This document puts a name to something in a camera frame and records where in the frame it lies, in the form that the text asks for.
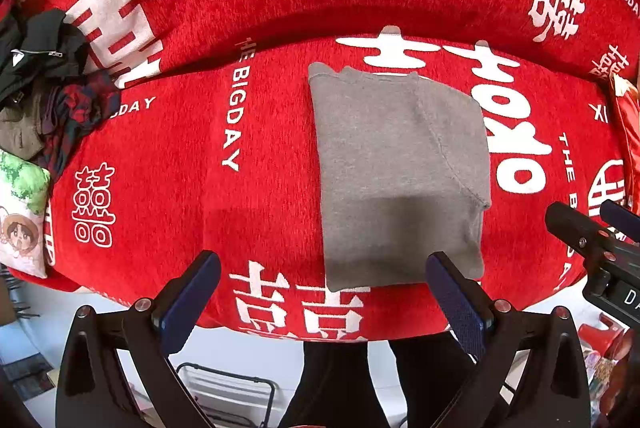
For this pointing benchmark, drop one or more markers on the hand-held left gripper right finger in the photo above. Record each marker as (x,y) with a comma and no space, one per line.
(457,303)

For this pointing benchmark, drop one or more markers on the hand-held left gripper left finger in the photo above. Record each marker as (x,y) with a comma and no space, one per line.
(189,305)

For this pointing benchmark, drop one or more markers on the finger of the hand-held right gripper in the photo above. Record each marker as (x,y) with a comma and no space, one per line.
(575,228)
(622,215)

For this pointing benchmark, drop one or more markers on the grey knit sweater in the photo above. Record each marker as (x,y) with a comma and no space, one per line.
(400,168)

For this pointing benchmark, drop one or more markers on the red plastic stool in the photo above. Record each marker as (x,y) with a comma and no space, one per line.
(600,338)

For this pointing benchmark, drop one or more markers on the person's black trousers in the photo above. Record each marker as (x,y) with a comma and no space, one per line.
(435,378)

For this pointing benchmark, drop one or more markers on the red satin cushion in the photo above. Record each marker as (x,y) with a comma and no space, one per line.
(629,128)

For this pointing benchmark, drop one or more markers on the black metal rack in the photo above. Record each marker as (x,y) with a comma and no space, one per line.
(235,393)

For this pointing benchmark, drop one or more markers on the person's left leg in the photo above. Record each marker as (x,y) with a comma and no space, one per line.
(337,388)

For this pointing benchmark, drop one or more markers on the cartoon print pillow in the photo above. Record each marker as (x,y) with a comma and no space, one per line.
(20,218)

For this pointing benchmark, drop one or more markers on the dark plaid cloth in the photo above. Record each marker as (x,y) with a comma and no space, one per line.
(75,118)

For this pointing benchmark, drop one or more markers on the olive green cloth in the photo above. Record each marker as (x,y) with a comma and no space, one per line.
(20,128)

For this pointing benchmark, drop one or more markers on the black jacket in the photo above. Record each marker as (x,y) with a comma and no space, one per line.
(42,46)

